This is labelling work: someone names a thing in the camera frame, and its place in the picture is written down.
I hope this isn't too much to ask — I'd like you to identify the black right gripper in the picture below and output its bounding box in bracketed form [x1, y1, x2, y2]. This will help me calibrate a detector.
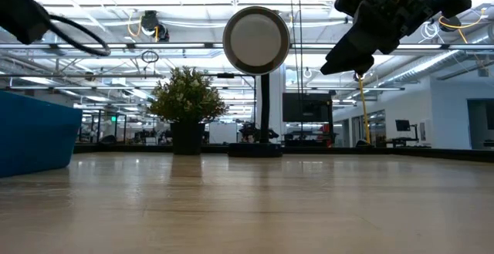
[320, 0, 472, 76]

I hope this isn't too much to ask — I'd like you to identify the blue plastic bin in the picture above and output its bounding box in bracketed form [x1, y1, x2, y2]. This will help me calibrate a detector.
[0, 90, 83, 179]

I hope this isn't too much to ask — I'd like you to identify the small black monitor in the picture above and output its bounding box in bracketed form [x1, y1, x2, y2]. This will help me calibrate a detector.
[394, 119, 412, 133]

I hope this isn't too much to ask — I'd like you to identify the black gooseneck desk lamp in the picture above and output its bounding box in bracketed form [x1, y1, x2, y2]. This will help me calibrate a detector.
[222, 5, 292, 159]

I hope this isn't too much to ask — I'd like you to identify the artificial plant in black pot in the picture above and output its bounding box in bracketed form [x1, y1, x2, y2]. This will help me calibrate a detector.
[147, 66, 229, 156]

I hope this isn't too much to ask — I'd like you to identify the yellow hanging cable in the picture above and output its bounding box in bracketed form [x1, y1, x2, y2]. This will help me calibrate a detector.
[357, 74, 372, 146]

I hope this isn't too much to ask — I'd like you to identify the black wall screen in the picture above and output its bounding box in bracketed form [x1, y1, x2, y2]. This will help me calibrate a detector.
[282, 92, 334, 124]

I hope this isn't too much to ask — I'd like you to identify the black aluminium table frame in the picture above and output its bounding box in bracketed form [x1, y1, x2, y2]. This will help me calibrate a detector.
[73, 142, 494, 164]

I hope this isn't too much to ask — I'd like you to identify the black overhead camera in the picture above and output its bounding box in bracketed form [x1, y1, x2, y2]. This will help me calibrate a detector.
[139, 9, 171, 43]

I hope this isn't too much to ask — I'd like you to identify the black left wrist camera cable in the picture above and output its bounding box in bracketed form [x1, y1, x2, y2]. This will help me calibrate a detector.
[46, 13, 112, 58]

